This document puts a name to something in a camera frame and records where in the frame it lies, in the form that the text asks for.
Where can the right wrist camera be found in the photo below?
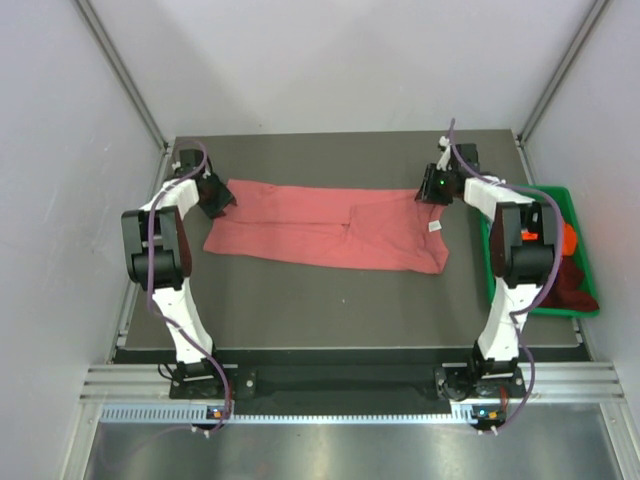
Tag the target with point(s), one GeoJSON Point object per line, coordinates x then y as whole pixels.
{"type": "Point", "coordinates": [444, 145]}

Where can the orange t shirt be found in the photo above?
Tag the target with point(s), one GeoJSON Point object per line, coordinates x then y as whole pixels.
{"type": "Point", "coordinates": [570, 239]}

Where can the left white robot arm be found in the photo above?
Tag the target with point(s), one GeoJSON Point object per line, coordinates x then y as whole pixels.
{"type": "Point", "coordinates": [158, 257]}

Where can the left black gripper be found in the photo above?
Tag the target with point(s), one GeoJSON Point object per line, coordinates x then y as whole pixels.
{"type": "Point", "coordinates": [224, 198]}

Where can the aluminium frame post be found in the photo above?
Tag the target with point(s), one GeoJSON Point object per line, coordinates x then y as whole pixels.
{"type": "Point", "coordinates": [578, 41]}
{"type": "Point", "coordinates": [96, 27]}

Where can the maroon t shirt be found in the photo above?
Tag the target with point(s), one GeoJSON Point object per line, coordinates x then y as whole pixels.
{"type": "Point", "coordinates": [566, 292]}

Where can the green plastic bin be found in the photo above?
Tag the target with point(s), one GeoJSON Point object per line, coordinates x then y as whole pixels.
{"type": "Point", "coordinates": [563, 198]}

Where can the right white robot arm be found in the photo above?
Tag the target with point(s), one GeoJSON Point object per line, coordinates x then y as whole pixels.
{"type": "Point", "coordinates": [525, 252]}

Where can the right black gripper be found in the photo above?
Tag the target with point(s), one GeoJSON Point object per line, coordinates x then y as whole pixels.
{"type": "Point", "coordinates": [427, 192]}

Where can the left aluminium frame post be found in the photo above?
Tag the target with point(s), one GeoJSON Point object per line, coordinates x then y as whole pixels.
{"type": "Point", "coordinates": [96, 27]}

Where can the pink t shirt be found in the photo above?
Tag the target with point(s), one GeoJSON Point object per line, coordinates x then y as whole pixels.
{"type": "Point", "coordinates": [363, 229]}

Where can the grey slotted cable duct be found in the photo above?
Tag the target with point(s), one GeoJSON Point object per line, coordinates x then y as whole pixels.
{"type": "Point", "coordinates": [205, 414]}

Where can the aluminium front rail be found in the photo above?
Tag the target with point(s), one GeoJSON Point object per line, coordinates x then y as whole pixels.
{"type": "Point", "coordinates": [555, 382]}

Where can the right aluminium frame post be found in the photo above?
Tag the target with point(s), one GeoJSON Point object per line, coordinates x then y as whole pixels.
{"type": "Point", "coordinates": [578, 41]}

